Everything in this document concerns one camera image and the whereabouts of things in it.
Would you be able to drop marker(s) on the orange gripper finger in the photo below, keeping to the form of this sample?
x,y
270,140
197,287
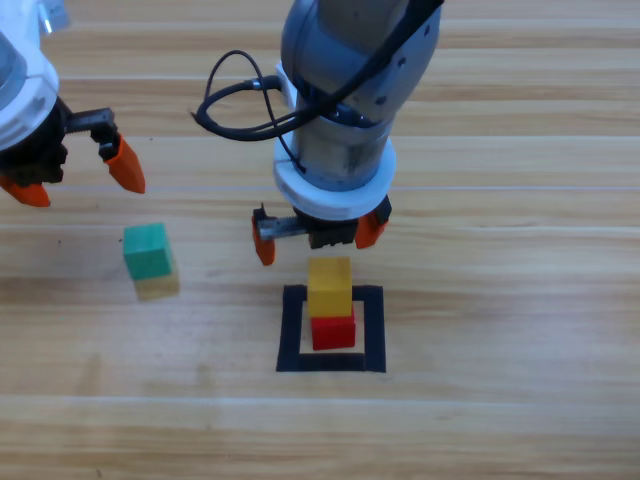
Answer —
x,y
127,167
264,252
27,196
369,232

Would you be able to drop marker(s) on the gripper white black body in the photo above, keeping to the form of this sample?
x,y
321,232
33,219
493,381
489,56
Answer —
x,y
335,205
35,115

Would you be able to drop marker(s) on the yellow wooden cube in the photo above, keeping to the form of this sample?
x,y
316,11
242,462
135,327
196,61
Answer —
x,y
330,290

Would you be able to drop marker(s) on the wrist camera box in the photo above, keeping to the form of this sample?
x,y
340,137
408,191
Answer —
x,y
55,15

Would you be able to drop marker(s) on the black tape square outline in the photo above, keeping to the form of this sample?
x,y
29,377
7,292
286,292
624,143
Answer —
x,y
290,330

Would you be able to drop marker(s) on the green wooden cube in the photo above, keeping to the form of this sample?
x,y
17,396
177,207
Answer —
x,y
147,252

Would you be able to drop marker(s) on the red wooden cube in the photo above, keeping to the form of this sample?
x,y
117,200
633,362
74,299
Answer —
x,y
332,332

